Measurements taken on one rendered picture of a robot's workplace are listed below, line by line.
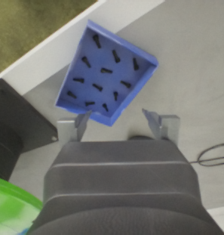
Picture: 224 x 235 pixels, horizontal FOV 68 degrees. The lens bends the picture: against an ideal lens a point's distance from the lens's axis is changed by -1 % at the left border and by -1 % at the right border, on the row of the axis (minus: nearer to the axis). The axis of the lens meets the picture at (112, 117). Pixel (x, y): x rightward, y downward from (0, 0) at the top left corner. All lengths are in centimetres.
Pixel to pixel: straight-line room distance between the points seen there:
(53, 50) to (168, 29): 15
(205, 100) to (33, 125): 30
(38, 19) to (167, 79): 106
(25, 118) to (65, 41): 16
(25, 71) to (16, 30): 105
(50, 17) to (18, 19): 20
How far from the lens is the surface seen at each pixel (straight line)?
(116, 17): 22
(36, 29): 127
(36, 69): 27
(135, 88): 25
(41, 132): 34
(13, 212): 26
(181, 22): 24
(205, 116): 35
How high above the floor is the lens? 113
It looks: 46 degrees down
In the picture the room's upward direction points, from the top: 180 degrees clockwise
